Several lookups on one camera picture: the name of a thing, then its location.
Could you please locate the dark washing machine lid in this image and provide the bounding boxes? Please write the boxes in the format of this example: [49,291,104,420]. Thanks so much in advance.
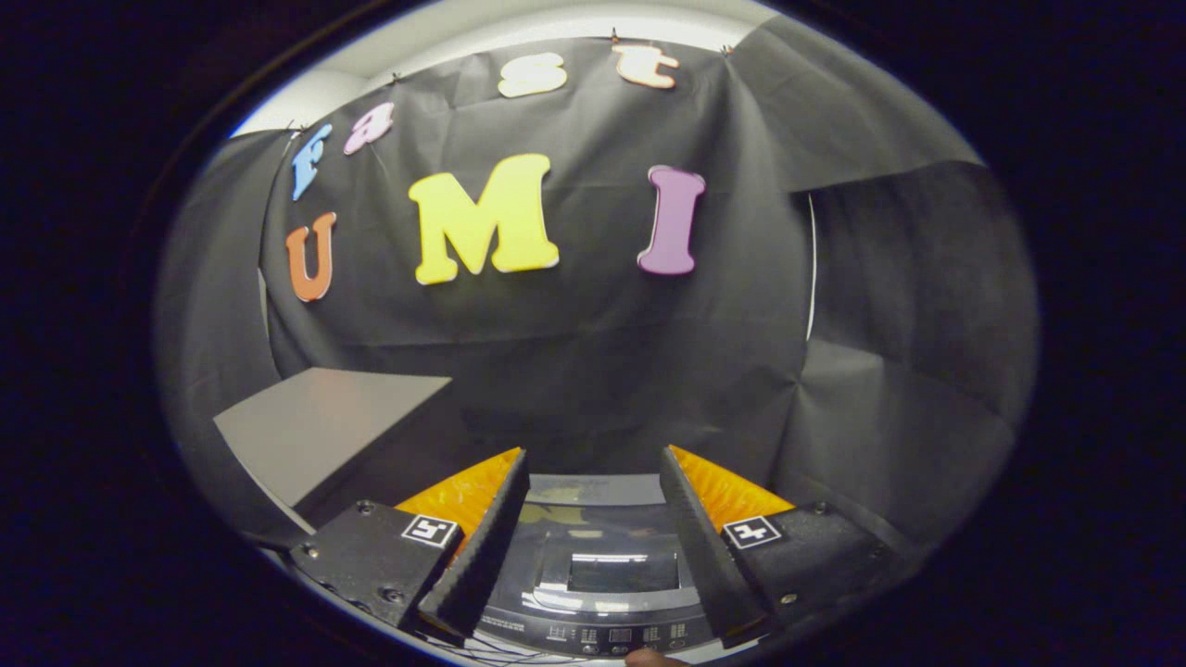
[500,474,696,617]

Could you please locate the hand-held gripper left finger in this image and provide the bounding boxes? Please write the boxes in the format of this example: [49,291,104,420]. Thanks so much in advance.
[290,447,531,645]

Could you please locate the grey washing machine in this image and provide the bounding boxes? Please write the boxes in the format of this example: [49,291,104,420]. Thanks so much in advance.
[473,472,733,659]

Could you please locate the grey cabinet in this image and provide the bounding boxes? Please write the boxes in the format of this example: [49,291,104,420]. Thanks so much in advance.
[213,367,455,534]

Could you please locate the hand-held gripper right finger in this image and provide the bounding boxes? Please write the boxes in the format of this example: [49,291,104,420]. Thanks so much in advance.
[660,445,895,648]

